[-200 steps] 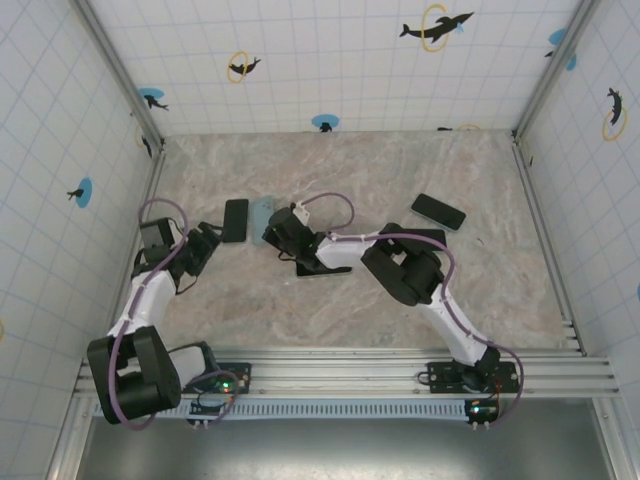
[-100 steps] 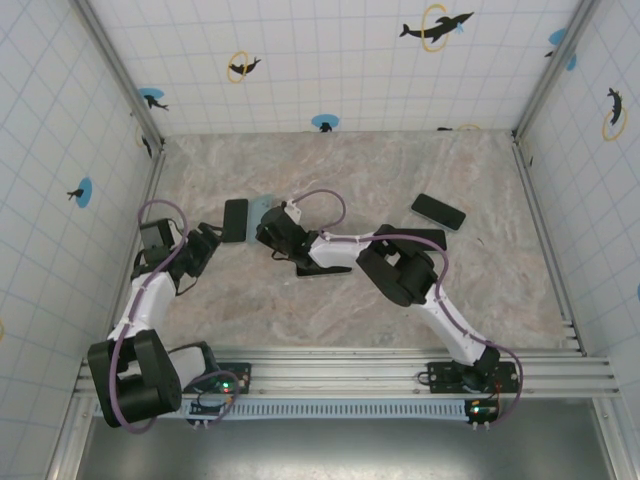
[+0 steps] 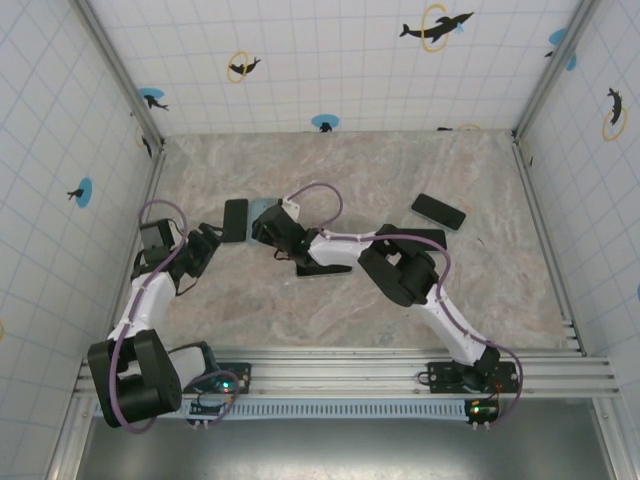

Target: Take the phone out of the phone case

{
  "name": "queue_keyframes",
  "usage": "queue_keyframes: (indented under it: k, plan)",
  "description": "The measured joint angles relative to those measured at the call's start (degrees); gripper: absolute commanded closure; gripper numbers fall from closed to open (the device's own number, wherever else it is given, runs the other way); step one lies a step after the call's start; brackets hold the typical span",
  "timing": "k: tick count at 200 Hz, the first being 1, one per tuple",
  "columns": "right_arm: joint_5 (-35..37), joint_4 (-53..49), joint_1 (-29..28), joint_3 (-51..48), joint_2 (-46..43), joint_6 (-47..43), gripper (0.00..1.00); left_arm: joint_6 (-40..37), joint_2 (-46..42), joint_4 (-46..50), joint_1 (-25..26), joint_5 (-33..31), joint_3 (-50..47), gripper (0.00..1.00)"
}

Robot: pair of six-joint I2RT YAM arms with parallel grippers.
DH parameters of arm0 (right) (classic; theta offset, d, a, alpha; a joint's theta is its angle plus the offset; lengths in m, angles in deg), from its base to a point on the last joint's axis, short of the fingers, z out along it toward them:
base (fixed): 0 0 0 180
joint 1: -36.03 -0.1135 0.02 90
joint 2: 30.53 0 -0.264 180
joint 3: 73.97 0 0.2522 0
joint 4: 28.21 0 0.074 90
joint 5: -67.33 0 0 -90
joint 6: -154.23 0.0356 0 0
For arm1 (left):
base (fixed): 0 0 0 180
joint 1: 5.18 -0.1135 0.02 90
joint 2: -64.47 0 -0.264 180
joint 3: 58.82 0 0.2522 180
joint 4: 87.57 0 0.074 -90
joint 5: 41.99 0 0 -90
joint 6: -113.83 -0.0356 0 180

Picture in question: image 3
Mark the aluminium corner post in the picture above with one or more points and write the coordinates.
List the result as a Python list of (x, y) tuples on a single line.
[(121, 75), (545, 85)]

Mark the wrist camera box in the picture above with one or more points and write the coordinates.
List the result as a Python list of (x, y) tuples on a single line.
[(156, 234), (291, 206)]

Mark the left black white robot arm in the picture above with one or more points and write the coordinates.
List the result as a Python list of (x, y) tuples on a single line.
[(145, 305)]

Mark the long aluminium mounting rail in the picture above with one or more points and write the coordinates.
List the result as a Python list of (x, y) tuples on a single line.
[(340, 372)]

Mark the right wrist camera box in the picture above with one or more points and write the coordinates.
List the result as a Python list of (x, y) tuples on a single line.
[(291, 206)]

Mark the small black control board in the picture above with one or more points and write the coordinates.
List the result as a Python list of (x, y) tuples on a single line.
[(482, 411), (205, 410)]

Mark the grey metal panel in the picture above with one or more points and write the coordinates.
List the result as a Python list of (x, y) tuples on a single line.
[(340, 450)]

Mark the aluminium frame post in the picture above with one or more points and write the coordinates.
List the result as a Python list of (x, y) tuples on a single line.
[(617, 445), (67, 445)]

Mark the dolphin on blue disc sticker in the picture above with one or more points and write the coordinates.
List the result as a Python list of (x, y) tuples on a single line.
[(325, 121), (84, 192), (556, 36), (151, 97)]

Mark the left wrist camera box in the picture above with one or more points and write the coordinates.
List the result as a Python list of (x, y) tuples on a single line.
[(156, 234)]

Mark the aluminium table side rail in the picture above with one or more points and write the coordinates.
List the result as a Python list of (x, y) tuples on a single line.
[(548, 240), (145, 200)]

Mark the silver-framed black smartphone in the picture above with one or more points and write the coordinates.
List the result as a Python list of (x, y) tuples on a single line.
[(325, 271)]

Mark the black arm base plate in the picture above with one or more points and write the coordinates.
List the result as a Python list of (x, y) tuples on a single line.
[(242, 372), (442, 375)]

